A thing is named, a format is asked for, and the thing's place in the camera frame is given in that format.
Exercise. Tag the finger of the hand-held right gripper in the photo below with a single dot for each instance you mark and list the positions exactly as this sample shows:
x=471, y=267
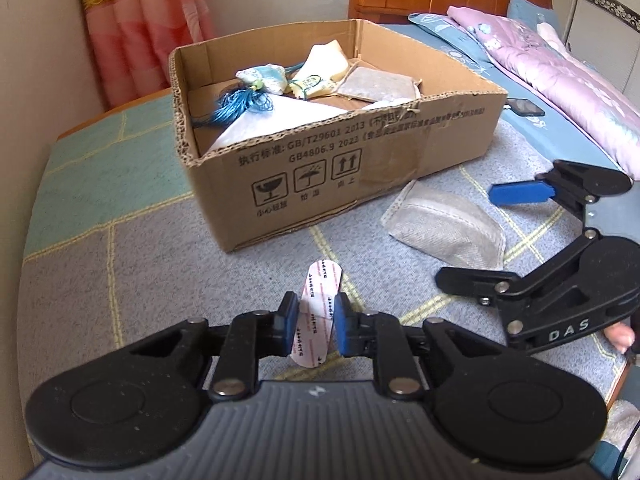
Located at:
x=520, y=193
x=465, y=280

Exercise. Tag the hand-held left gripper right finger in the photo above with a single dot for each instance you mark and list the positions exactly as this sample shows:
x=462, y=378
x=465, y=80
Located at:
x=342, y=325

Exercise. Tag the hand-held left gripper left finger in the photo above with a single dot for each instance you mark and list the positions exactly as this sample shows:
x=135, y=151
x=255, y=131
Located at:
x=286, y=325

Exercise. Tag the pink white plaster strip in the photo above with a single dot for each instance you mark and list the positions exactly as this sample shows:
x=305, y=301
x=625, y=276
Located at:
x=315, y=290

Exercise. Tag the grey fabric pouch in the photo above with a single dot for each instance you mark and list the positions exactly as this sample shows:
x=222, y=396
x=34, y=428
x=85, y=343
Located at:
x=375, y=85
x=445, y=230

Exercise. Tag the cardboard box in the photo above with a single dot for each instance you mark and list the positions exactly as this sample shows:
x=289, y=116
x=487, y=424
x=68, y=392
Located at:
x=300, y=185

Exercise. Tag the blue tassel sachet charm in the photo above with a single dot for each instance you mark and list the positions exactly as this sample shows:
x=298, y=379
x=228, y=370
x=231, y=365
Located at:
x=260, y=80

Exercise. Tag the person's right hand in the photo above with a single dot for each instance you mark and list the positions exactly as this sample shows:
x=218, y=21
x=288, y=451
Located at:
x=620, y=337

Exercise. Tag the blue bed sheet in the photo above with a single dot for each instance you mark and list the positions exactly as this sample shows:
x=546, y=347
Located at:
x=550, y=130

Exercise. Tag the black phone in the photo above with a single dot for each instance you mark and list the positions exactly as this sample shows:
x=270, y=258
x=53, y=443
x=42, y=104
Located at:
x=525, y=106

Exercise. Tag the purple floral quilt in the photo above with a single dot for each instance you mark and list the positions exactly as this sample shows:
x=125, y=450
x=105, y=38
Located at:
x=550, y=70

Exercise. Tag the blue floral pillow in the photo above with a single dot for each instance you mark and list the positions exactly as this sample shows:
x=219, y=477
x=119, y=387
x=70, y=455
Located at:
x=450, y=35
x=530, y=7

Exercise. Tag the grey checked table blanket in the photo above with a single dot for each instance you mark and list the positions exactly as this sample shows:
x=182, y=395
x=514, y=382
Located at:
x=125, y=260

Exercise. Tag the white wardrobe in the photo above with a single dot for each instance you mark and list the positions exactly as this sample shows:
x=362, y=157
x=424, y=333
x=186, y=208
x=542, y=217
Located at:
x=610, y=35

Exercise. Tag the yellow cloth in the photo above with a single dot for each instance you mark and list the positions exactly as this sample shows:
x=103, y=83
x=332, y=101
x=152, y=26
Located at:
x=320, y=62

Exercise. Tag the pink patterned curtain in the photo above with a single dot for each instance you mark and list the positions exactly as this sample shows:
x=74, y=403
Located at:
x=140, y=35

